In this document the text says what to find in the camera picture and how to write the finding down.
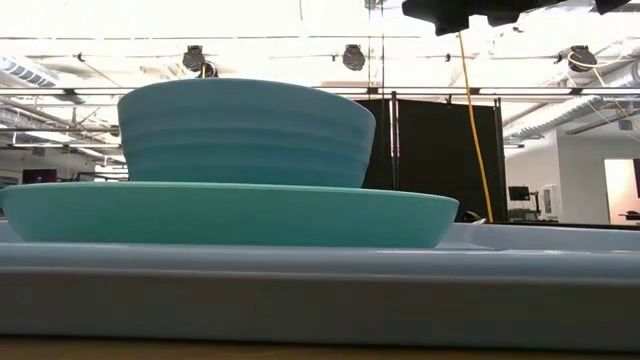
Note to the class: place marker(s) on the blue ribbed bowl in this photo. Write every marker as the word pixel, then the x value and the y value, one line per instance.
pixel 245 135

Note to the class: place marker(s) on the teal green plate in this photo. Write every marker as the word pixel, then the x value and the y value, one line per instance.
pixel 225 215

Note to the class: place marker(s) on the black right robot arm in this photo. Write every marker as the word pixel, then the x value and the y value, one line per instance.
pixel 612 5

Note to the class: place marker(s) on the light blue plastic tray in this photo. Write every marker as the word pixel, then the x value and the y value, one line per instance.
pixel 320 300

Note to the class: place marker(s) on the small black monitor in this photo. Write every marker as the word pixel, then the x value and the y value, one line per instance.
pixel 520 194

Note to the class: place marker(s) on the monitor with purple screen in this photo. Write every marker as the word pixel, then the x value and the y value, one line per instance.
pixel 39 176

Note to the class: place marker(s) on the black aluminium table frame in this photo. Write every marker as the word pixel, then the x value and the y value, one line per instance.
pixel 565 225

